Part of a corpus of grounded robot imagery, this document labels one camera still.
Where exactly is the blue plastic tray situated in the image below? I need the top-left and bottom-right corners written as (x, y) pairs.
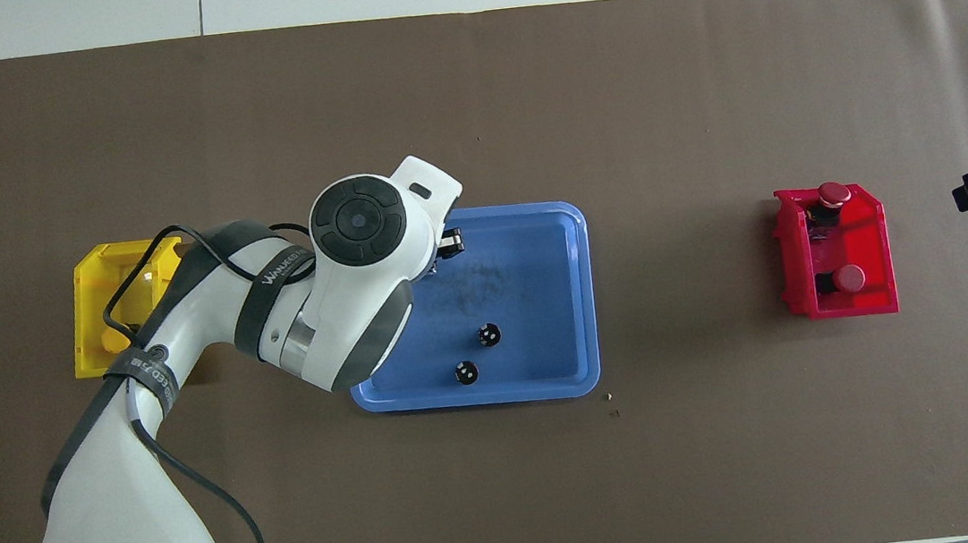
top-left (332, 195), bottom-right (606, 422)

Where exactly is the brown paper mat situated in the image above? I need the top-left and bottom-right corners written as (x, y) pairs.
top-left (0, 0), bottom-right (968, 543)

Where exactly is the yellow plastic bin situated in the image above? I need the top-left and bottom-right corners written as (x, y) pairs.
top-left (62, 234), bottom-right (198, 382)

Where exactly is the red plastic bin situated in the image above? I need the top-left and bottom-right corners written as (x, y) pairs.
top-left (769, 179), bottom-right (901, 327)

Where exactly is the yellow push button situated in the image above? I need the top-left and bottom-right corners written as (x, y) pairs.
top-left (98, 325), bottom-right (133, 356)

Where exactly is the red push button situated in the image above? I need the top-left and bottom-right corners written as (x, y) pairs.
top-left (812, 262), bottom-right (869, 299)
top-left (803, 180), bottom-right (856, 229)

